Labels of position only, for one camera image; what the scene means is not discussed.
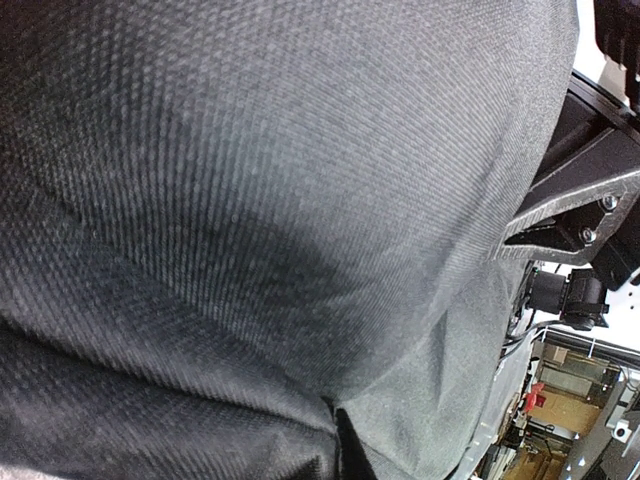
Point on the black student backpack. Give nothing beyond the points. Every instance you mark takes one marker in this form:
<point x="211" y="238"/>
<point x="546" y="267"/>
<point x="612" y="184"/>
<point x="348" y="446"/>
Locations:
<point x="251" y="239"/>

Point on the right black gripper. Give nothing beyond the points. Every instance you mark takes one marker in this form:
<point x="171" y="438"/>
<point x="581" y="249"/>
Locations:
<point x="583" y="204"/>

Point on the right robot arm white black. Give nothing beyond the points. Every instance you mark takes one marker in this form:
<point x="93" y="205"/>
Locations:
<point x="575" y="293"/>

